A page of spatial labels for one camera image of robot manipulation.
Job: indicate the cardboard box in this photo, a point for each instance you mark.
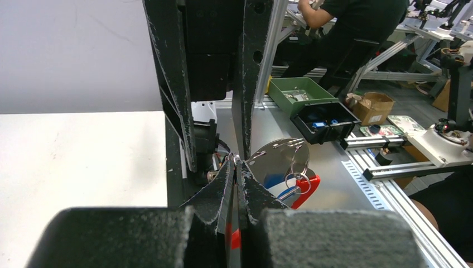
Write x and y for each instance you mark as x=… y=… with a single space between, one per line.
x=372 y=108

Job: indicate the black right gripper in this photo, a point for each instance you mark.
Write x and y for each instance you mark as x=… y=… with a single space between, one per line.
x=213 y=29

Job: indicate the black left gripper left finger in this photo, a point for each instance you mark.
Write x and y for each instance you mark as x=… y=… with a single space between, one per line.
x=192 y=235

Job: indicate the silver key organiser plate with rings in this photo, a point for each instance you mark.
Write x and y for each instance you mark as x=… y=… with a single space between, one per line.
x=275 y=177

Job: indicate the black plastic bin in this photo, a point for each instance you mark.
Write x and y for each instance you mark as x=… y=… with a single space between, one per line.
x=324 y=122

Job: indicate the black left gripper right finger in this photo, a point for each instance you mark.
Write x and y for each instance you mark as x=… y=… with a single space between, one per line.
x=274 y=235

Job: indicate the green plastic bin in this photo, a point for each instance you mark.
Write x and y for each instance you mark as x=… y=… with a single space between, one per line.
x=291 y=94

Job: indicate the white machine on rail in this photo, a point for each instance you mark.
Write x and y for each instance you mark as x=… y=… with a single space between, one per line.
x=445 y=143

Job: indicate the person in dark shirt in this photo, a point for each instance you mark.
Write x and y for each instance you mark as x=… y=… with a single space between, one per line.
x=366 y=20

